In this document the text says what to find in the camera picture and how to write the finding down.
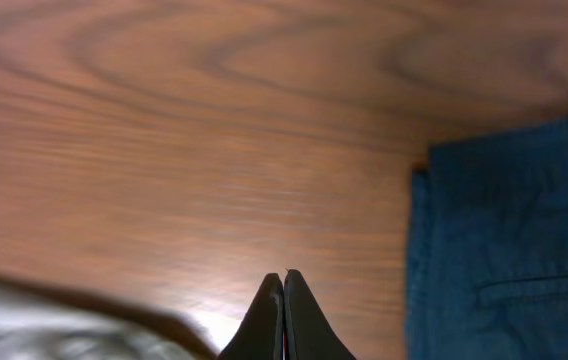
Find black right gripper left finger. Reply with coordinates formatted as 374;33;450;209
217;273;284;360

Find khaki beige shorts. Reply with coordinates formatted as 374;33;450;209
0;284;199;360

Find navy blue shorts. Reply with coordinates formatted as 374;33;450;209
405;117;568;360

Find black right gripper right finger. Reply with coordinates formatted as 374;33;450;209
284;269;355;360

